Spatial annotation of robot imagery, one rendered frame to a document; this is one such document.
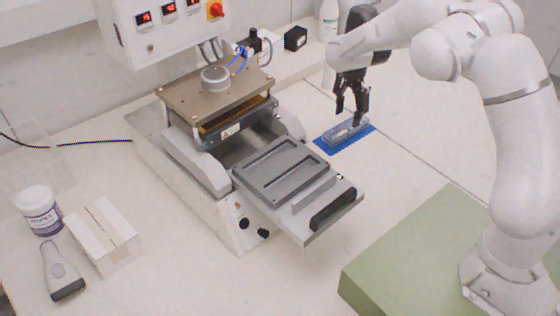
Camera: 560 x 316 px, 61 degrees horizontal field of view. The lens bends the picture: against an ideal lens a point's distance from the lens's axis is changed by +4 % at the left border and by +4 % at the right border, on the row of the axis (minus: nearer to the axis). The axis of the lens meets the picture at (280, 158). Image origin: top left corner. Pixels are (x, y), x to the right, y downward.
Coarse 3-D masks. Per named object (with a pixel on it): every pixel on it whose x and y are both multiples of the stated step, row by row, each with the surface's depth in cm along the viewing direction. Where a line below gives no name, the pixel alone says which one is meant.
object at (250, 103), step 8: (256, 96) 130; (240, 104) 127; (248, 104) 127; (256, 104) 128; (232, 112) 125; (240, 112) 125; (184, 120) 127; (216, 120) 122; (224, 120) 122; (192, 128) 125; (200, 128) 121; (208, 128) 120
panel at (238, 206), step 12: (228, 204) 122; (240, 204) 123; (252, 204) 127; (240, 216) 125; (252, 216) 128; (264, 216) 131; (240, 228) 126; (252, 228) 129; (276, 228) 134; (240, 240) 127; (252, 240) 130
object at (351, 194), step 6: (348, 192) 112; (354, 192) 112; (336, 198) 111; (342, 198) 110; (348, 198) 111; (354, 198) 114; (330, 204) 109; (336, 204) 109; (342, 204) 111; (324, 210) 108; (330, 210) 108; (336, 210) 110; (318, 216) 107; (324, 216) 107; (312, 222) 106; (318, 222) 106; (312, 228) 108
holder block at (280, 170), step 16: (272, 144) 125; (288, 144) 128; (256, 160) 122; (272, 160) 123; (288, 160) 121; (304, 160) 123; (320, 160) 121; (240, 176) 118; (256, 176) 117; (272, 176) 117; (288, 176) 119; (304, 176) 117; (320, 176) 120; (256, 192) 115; (272, 192) 115; (288, 192) 114
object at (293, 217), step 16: (240, 192) 120; (304, 192) 117; (320, 192) 115; (336, 192) 117; (272, 208) 113; (288, 208) 113; (304, 208) 113; (320, 208) 113; (352, 208) 117; (288, 224) 110; (304, 224) 110; (320, 224) 110; (304, 240) 107
